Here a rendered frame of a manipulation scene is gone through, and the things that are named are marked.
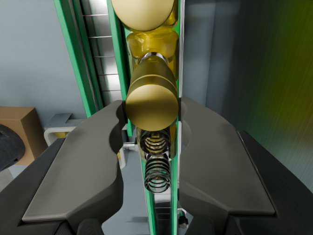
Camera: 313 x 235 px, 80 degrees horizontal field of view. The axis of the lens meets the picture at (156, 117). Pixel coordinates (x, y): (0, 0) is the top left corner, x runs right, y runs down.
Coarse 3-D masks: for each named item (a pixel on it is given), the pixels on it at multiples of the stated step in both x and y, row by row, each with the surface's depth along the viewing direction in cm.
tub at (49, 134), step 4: (48, 128) 54; (52, 128) 54; (56, 128) 54; (60, 128) 54; (64, 128) 54; (68, 128) 53; (72, 128) 53; (44, 132) 54; (48, 132) 54; (52, 132) 57; (68, 132) 63; (44, 136) 55; (48, 136) 55; (52, 136) 57; (48, 140) 56; (52, 140) 57; (48, 144) 56; (120, 152) 58; (124, 156) 60; (120, 160) 64; (124, 160) 60; (120, 164) 62; (124, 164) 61; (120, 168) 62
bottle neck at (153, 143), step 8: (168, 128) 19; (144, 136) 17; (152, 136) 20; (160, 136) 17; (168, 136) 17; (144, 144) 17; (152, 144) 19; (160, 144) 19; (168, 144) 17; (152, 152) 18; (160, 152) 18
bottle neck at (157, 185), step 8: (168, 152) 24; (152, 160) 22; (160, 160) 22; (168, 160) 23; (152, 168) 21; (160, 168) 21; (168, 168) 22; (152, 176) 20; (160, 176) 20; (168, 176) 21; (144, 184) 21; (152, 184) 22; (160, 184) 22; (168, 184) 20; (152, 192) 21; (160, 192) 21
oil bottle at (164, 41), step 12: (132, 36) 19; (144, 36) 18; (156, 36) 18; (168, 36) 18; (132, 48) 18; (144, 48) 18; (156, 48) 18; (168, 48) 18; (132, 60) 19; (168, 60) 18; (132, 72) 19
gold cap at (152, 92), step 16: (144, 64) 14; (160, 64) 14; (144, 80) 11; (160, 80) 11; (128, 96) 11; (144, 96) 11; (160, 96) 11; (176, 96) 11; (128, 112) 12; (144, 112) 12; (160, 112) 12; (176, 112) 12; (144, 128) 12; (160, 128) 12
